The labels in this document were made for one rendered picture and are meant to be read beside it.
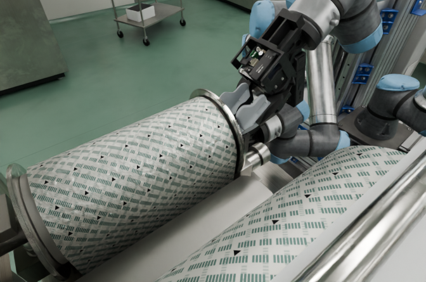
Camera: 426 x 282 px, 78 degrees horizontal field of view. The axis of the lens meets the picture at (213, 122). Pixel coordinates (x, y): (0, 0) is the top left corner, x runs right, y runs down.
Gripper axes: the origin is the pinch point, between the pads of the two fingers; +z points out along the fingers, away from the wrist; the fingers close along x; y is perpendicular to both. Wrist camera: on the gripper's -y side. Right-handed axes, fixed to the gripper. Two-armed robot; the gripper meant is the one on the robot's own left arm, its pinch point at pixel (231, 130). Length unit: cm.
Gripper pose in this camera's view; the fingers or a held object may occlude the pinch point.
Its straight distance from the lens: 45.9
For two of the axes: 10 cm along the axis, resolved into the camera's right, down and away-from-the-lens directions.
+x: 5.9, 5.3, -6.1
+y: -5.2, -3.2, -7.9
